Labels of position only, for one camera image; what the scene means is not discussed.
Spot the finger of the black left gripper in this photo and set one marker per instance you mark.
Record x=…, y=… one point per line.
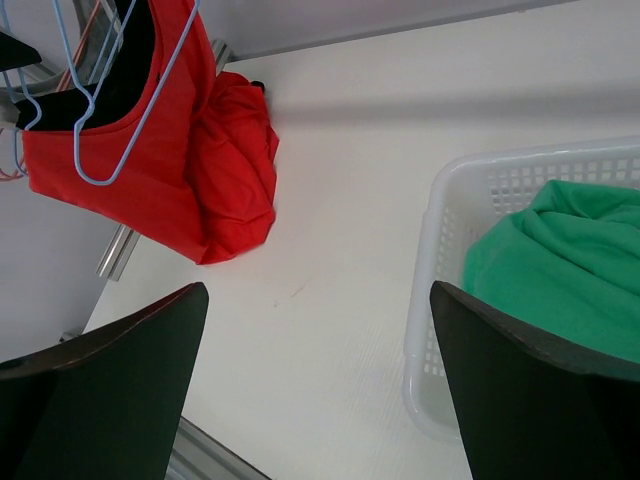
x=16, y=54

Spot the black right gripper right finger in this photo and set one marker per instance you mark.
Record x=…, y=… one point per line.
x=529, y=404

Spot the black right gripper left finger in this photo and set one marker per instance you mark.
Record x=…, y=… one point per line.
x=106, y=404

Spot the green tank top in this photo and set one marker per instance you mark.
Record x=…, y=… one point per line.
x=567, y=264

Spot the red tank top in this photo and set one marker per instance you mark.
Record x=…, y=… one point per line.
x=191, y=167

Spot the black tank top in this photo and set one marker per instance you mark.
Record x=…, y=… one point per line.
x=123, y=87

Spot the white plastic basket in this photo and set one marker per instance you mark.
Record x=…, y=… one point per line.
x=467, y=198

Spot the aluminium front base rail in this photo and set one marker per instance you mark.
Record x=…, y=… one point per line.
x=196, y=455

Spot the pink wire hanger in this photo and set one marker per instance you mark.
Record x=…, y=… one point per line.
x=62, y=82

